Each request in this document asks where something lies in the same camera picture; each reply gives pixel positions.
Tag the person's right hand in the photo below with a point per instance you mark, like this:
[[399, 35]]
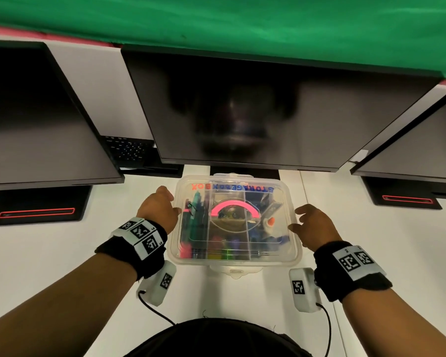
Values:
[[317, 230]]

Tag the person's left hand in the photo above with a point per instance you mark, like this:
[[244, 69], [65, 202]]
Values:
[[158, 211]]

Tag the bundle of pens and markers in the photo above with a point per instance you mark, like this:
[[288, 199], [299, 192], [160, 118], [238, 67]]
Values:
[[195, 223]]

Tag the clear plastic storage box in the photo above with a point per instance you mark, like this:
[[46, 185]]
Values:
[[256, 241]]

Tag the clear plastic lid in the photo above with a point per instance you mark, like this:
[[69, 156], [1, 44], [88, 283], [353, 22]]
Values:
[[245, 189]]

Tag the person's left forearm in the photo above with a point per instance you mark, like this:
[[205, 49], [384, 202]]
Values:
[[59, 308]]

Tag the person's right forearm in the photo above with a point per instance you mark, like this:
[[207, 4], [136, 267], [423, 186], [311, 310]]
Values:
[[397, 327]]

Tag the white desk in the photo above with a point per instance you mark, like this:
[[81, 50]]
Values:
[[59, 241]]

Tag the person's black clothing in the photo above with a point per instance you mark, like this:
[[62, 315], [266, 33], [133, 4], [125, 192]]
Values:
[[215, 338]]

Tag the black keyboard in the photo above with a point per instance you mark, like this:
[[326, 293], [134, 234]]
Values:
[[160, 171], [128, 148]]

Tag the black marker wristband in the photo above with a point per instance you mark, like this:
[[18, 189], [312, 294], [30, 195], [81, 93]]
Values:
[[133, 245], [349, 271]]

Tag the black computer monitor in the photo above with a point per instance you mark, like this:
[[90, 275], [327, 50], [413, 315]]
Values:
[[33, 126], [282, 107], [423, 152]]

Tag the green backdrop cloth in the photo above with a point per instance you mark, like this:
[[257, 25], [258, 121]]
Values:
[[245, 22]]

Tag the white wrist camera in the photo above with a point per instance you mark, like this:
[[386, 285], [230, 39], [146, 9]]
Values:
[[304, 290], [158, 284]]

